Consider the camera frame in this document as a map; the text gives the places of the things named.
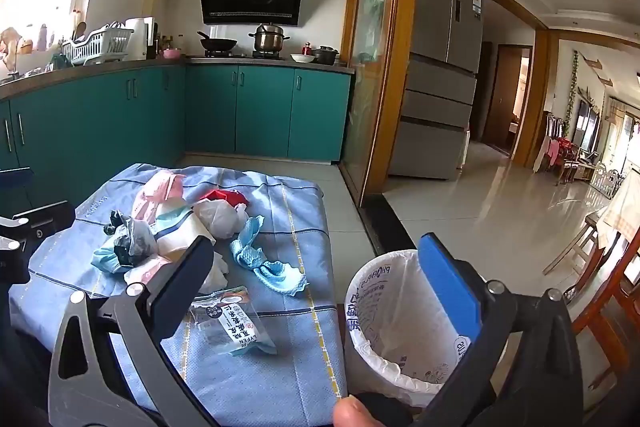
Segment red wrapper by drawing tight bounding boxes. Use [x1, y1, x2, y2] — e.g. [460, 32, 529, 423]
[197, 188, 248, 208]

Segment trash bin with white liner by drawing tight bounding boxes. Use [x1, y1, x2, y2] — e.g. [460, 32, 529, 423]
[344, 249, 506, 408]

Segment pink white wrapper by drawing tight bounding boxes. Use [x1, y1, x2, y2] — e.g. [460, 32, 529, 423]
[122, 254, 173, 288]

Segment wall television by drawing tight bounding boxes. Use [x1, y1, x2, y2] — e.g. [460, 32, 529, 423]
[575, 99, 601, 152]

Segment white tissue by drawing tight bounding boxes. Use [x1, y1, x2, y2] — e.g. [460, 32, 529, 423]
[200, 249, 231, 293]

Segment blue cleaning cloth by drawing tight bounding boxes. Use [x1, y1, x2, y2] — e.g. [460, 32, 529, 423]
[230, 214, 310, 295]

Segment gas stove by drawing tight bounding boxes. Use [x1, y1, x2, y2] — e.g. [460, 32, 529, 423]
[202, 49, 288, 60]

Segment wooden framed glass sliding door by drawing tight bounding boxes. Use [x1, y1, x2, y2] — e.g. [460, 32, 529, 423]
[340, 0, 418, 208]

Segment black wok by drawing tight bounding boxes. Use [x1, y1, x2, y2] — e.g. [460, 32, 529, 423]
[196, 31, 238, 52]

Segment carved wooden chairs with clothes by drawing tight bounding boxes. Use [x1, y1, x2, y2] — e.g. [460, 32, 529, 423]
[545, 114, 588, 188]

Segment light blue face mask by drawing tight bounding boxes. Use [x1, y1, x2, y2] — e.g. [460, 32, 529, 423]
[90, 242, 131, 275]

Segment wooden stool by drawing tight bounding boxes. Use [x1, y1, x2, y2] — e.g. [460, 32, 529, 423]
[542, 217, 601, 278]

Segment grey refrigerator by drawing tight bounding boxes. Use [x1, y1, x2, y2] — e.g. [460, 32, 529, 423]
[389, 0, 485, 182]

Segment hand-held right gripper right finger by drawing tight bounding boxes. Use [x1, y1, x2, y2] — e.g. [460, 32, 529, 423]
[415, 232, 586, 427]

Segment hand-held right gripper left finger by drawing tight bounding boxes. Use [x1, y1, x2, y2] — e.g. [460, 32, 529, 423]
[47, 234, 221, 427]

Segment person's right hand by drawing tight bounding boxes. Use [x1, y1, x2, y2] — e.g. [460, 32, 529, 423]
[332, 396, 383, 427]

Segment brown interior door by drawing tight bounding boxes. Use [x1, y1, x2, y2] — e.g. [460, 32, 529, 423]
[482, 44, 533, 155]

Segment wooden dining table with cloth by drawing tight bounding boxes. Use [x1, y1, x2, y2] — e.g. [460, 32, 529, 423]
[597, 169, 640, 253]

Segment white pink floor bin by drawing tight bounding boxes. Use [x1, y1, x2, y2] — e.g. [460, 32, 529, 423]
[457, 127, 472, 168]

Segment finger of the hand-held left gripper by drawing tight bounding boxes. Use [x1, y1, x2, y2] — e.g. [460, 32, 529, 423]
[0, 201, 76, 285]
[0, 167, 35, 198]

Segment pink white plastic bag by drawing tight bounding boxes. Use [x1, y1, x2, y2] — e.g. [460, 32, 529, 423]
[131, 169, 186, 228]

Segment black lidded pot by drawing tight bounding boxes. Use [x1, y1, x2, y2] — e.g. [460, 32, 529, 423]
[312, 46, 341, 66]

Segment white kitchen appliance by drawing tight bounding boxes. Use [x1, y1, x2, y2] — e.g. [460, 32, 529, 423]
[125, 17, 156, 60]

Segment white baby fence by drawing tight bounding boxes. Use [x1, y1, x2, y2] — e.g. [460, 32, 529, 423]
[590, 162, 628, 198]

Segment clear labelled food wrapper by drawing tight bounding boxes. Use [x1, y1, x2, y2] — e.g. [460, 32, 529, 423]
[190, 285, 278, 358]

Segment white teal striped package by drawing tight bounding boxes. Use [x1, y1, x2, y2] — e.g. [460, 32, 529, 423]
[155, 199, 216, 258]

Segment blue checked tablecloth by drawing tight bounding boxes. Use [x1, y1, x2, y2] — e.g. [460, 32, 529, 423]
[7, 163, 348, 427]

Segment row of condiment bottles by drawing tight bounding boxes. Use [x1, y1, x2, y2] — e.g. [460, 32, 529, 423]
[155, 33, 187, 56]

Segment teal base cabinets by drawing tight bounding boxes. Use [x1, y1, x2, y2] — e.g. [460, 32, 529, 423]
[0, 59, 355, 208]

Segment green vine decoration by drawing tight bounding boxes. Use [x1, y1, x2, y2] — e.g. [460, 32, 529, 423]
[565, 52, 581, 128]

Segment white dish rack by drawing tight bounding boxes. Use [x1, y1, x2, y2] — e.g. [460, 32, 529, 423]
[61, 27, 135, 66]

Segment brown wooden chair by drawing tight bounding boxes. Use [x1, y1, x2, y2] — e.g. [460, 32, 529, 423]
[570, 227, 640, 358]

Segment steel stockpot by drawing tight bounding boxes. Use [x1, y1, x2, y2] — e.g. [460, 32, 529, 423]
[248, 23, 291, 54]

